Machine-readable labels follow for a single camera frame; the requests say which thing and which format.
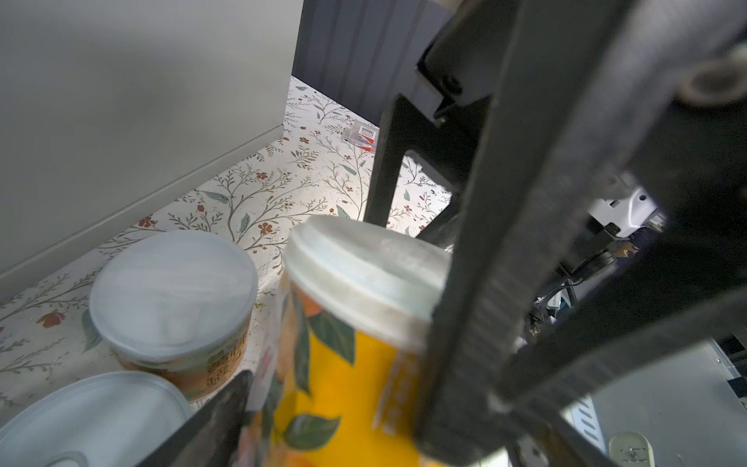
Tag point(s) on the yellow orange can plastic lid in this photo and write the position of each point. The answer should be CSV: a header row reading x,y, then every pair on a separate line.
x,y
345,354

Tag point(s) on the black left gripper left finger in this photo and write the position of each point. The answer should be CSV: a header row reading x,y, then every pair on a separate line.
x,y
209,437

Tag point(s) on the orange green can plastic lid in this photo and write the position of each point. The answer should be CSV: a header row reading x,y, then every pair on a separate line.
x,y
178,305

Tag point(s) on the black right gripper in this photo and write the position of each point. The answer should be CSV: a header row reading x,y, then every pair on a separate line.
x,y
462,63

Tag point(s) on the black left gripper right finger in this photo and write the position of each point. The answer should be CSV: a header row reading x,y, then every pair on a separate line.
x,y
584,90

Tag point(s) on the grey metal cabinet box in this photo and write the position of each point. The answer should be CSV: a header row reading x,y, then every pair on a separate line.
x,y
110,110

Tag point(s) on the pink can white lid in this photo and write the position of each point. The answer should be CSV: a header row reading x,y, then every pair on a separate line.
x,y
113,419

